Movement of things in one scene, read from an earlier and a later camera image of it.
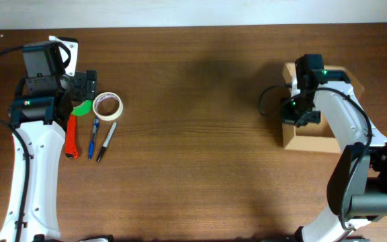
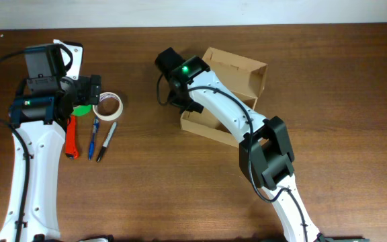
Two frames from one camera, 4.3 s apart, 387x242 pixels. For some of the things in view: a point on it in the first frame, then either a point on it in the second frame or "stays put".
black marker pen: [101, 153] stays put
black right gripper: [287, 117] → [173, 98]
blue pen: [96, 125] stays put
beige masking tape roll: [107, 117] stays put
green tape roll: [82, 109] stays put
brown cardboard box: [317, 137] → [244, 76]
